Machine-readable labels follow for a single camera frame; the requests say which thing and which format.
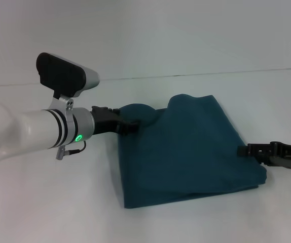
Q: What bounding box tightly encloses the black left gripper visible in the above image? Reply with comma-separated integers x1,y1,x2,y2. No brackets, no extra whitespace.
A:
91,105,140,136

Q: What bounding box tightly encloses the left arm connector cable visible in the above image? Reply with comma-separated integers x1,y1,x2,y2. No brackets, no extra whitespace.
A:
55,140,87,160

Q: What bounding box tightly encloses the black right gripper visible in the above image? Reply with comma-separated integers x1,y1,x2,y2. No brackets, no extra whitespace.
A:
237,141,291,170

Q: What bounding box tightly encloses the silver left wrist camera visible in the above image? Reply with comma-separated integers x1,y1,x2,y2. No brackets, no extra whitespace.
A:
35,52,100,117

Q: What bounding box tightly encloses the teal FREE print t-shirt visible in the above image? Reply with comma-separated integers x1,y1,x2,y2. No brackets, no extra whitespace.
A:
116,94,267,210

